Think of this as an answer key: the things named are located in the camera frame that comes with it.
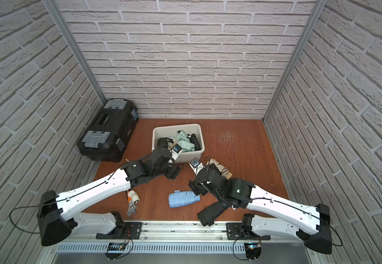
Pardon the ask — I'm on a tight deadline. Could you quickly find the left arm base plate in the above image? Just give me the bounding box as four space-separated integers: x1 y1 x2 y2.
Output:
96 222 143 240

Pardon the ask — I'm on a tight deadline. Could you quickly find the mint green umbrella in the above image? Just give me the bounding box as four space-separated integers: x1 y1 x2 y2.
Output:
170 130 196 152

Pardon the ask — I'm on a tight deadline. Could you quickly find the white plastic storage box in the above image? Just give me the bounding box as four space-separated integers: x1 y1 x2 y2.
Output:
152 123 205 163

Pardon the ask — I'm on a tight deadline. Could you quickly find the beige umbrella right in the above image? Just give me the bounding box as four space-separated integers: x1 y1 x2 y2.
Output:
207 158 233 180

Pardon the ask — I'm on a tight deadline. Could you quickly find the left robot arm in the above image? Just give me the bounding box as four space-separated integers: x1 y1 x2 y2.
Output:
37 145 182 246

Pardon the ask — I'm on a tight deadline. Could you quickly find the controller board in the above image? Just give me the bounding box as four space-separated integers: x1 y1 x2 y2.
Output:
244 243 261 261
105 243 130 260

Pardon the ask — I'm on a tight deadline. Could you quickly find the black plastic toolbox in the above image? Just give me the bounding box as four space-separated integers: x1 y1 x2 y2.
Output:
77 99 139 162

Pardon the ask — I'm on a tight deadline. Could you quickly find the orange handled adjustable wrench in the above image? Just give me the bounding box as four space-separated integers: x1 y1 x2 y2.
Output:
127 202 137 218

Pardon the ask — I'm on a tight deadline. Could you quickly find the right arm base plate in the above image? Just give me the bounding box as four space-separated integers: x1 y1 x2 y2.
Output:
226 222 271 240

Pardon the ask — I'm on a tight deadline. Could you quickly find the right controller board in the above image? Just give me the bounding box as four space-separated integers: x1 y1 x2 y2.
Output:
244 243 261 261

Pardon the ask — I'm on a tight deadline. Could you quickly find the aluminium front rail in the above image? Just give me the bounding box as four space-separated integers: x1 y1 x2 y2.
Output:
47 219 320 244

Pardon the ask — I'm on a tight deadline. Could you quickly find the white pipe fitting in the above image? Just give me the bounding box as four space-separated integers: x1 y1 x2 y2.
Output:
128 190 140 204

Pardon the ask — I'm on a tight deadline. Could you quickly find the black umbrella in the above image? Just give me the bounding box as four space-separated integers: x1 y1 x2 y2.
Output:
157 137 170 149
197 202 228 227
190 134 202 151

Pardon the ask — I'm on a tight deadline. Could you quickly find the black umbrella front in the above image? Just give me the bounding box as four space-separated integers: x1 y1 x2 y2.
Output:
197 202 228 227

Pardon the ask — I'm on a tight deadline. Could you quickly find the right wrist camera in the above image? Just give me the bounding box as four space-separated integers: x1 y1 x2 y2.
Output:
188 158 204 176

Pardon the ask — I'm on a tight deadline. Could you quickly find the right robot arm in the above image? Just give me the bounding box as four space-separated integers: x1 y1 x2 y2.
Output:
189 159 332 255

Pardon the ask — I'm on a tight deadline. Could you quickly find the light blue umbrella front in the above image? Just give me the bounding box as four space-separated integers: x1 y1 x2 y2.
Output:
169 190 200 208

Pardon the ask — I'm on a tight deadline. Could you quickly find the left controller board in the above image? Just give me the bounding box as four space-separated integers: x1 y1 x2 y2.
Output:
105 243 130 260

